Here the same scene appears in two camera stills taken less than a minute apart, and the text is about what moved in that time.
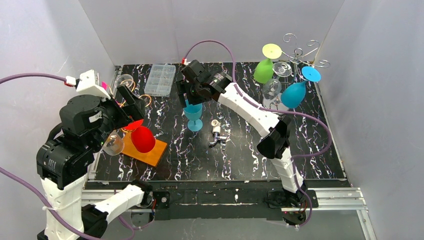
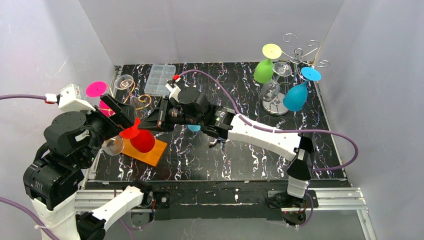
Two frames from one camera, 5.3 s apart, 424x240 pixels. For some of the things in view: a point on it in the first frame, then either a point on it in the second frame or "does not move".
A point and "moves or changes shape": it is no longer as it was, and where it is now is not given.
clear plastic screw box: (159, 81) does not move
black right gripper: (187, 91) -> (162, 114)
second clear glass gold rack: (114, 144) does not move
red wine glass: (142, 137) moves or changes shape
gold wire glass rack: (122, 104) does not move
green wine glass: (264, 70) does not move
